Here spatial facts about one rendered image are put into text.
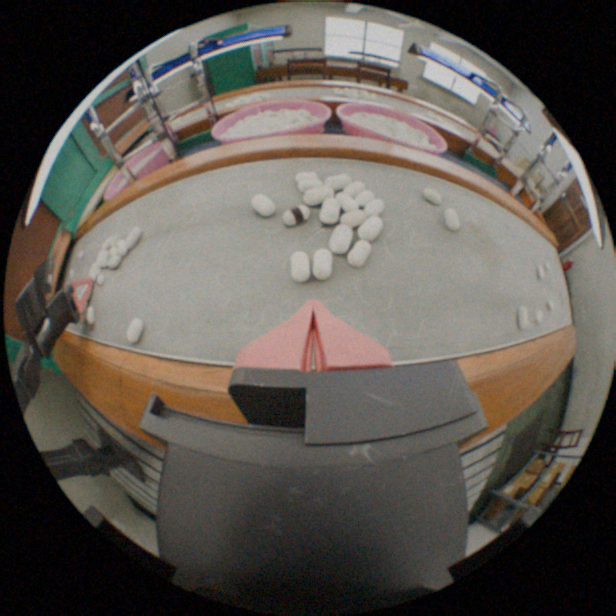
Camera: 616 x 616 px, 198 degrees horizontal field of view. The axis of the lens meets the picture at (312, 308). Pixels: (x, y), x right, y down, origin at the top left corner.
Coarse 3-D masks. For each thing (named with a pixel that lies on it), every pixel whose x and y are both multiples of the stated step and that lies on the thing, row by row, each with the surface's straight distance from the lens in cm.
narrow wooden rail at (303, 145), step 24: (240, 144) 39; (264, 144) 36; (288, 144) 35; (312, 144) 34; (336, 144) 35; (360, 144) 36; (384, 144) 39; (168, 168) 46; (192, 168) 40; (216, 168) 38; (408, 168) 38; (432, 168) 40; (456, 168) 46; (120, 192) 60; (144, 192) 48; (480, 192) 49; (504, 192) 61; (96, 216) 69; (528, 216) 69; (552, 240) 93
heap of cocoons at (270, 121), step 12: (240, 120) 59; (252, 120) 59; (264, 120) 56; (276, 120) 53; (288, 120) 52; (300, 120) 52; (312, 120) 52; (228, 132) 56; (240, 132) 50; (252, 132) 49; (264, 132) 47
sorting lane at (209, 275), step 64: (192, 192) 36; (256, 192) 30; (384, 192) 31; (448, 192) 40; (128, 256) 39; (192, 256) 27; (256, 256) 23; (384, 256) 24; (448, 256) 29; (512, 256) 45; (128, 320) 33; (192, 320) 24; (256, 320) 21; (384, 320) 21; (448, 320) 25; (512, 320) 37
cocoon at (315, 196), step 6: (324, 186) 26; (306, 192) 25; (312, 192) 25; (318, 192) 25; (324, 192) 25; (330, 192) 26; (306, 198) 25; (312, 198) 25; (318, 198) 25; (324, 198) 25; (312, 204) 25
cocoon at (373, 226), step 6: (366, 222) 23; (372, 222) 23; (378, 222) 23; (360, 228) 23; (366, 228) 22; (372, 228) 23; (378, 228) 23; (360, 234) 23; (366, 234) 22; (372, 234) 23; (366, 240) 23
